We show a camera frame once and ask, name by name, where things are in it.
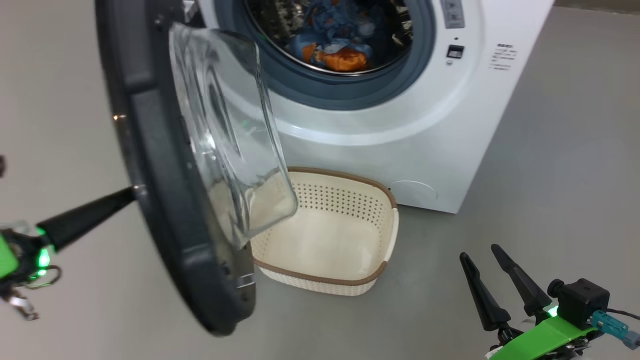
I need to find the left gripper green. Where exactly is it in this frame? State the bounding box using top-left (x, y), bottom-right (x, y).
top-left (0, 186), bottom-right (137, 321)

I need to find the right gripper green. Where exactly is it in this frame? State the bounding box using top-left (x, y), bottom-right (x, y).
top-left (459, 244), bottom-right (601, 360)

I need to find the dark glass washing machine door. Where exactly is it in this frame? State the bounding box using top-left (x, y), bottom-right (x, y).
top-left (94, 0), bottom-right (299, 337)

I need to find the blue garment with orange patches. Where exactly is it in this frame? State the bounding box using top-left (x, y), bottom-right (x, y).
top-left (287, 0), bottom-right (401, 72)

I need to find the white washing machine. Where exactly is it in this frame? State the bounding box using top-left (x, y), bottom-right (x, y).
top-left (182, 0), bottom-right (556, 215)

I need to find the cream perforated laundry basket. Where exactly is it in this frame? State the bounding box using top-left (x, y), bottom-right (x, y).
top-left (250, 166), bottom-right (400, 297)

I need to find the grey rubber door seal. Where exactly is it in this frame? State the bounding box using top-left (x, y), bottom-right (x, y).
top-left (214, 0), bottom-right (437, 111)

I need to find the steel washing machine drum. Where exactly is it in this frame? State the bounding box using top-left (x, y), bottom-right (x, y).
top-left (243, 0), bottom-right (414, 76)

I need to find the printed text label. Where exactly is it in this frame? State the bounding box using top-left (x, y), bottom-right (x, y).
top-left (490, 42), bottom-right (516, 71)

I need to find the grey washer button panel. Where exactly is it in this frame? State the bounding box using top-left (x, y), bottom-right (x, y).
top-left (440, 0), bottom-right (466, 29)

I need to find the teal cable connector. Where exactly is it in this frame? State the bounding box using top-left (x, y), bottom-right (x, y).
top-left (591, 310), bottom-right (640, 350)

